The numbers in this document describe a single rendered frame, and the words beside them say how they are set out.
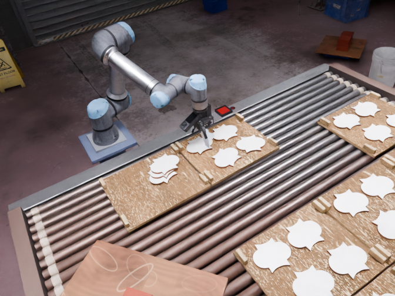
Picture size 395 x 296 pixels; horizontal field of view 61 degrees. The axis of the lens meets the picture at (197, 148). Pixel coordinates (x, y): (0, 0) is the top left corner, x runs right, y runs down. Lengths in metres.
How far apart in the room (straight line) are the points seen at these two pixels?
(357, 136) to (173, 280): 1.16
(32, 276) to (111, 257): 0.33
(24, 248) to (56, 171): 1.85
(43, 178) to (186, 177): 1.98
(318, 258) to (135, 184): 0.84
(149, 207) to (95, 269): 0.38
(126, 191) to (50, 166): 1.92
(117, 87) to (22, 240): 0.87
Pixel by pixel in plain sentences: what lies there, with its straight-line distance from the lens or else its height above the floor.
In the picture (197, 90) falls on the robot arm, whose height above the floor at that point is 1.28.
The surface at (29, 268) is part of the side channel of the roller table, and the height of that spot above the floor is 0.95.
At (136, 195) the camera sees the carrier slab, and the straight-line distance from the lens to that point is 1.56.
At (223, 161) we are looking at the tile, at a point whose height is 0.95.
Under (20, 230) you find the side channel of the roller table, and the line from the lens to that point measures 1.64.
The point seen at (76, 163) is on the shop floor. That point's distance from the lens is 3.35.
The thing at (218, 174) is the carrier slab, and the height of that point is 0.94.
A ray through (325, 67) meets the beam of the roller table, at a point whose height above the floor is 0.91.
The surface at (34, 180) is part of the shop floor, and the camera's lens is 3.38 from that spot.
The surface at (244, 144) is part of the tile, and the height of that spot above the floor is 0.95.
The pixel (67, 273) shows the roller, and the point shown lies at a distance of 1.45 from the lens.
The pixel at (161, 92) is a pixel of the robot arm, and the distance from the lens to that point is 1.47.
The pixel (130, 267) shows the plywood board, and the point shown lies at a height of 1.04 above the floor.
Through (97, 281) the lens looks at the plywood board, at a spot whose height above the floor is 1.04.
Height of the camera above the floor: 2.07
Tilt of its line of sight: 41 degrees down
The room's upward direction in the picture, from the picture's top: 7 degrees counter-clockwise
